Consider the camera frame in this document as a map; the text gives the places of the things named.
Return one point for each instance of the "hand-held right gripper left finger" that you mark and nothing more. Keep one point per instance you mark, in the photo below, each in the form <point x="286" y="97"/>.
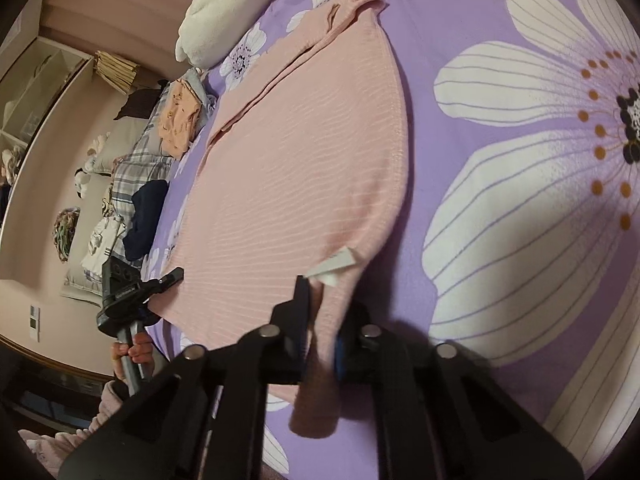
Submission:
<point x="292" y="340"/>

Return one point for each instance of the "white wall switch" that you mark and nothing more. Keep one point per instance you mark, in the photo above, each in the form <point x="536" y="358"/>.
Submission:
<point x="33" y="323"/>

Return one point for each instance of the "pink ribbed garment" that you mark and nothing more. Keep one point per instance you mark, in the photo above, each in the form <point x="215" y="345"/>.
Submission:
<point x="300" y="160"/>

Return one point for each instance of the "white plush pillow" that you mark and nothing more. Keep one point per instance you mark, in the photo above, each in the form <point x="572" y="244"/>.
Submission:
<point x="220" y="15"/>

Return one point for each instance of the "person's left hand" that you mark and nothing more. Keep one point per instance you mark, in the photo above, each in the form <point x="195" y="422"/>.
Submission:
<point x="142" y="352"/>

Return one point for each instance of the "navy cloth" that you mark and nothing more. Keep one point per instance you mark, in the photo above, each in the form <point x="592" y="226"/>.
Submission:
<point x="147" y="210"/>

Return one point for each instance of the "purple floral bed sheet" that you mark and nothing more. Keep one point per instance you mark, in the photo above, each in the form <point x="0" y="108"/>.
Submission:
<point x="475" y="20"/>

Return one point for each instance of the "folded peach clothes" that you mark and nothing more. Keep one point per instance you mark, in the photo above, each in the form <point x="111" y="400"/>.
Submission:
<point x="177" y="120"/>

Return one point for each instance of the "plaid cloth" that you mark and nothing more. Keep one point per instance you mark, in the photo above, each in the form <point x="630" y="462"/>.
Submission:
<point x="132" y="160"/>

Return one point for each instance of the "dark brown cloth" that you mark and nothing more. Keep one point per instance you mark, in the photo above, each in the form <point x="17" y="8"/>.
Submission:
<point x="137" y="102"/>

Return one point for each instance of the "round multicoloured woven ornament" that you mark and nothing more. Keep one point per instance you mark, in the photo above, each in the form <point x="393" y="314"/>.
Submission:
<point x="65" y="235"/>

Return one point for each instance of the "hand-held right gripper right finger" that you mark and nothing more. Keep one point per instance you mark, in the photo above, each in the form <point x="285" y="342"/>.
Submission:
<point x="341" y="362"/>

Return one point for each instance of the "folded blue-grey cloth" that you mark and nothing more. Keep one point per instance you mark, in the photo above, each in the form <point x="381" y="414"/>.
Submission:
<point x="199" y="85"/>

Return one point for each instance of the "white shelf unit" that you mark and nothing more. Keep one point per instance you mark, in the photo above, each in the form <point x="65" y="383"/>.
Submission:
<point x="30" y="95"/>

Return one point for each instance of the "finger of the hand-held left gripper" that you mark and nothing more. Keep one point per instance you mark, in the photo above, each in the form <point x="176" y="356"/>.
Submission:
<point x="167" y="280"/>

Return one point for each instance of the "black and white plush toy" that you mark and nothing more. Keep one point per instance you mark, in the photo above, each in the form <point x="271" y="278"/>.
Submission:
<point x="82" y="182"/>

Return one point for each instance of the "grey pillow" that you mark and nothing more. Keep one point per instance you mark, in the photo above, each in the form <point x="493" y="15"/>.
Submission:
<point x="112" y="145"/>

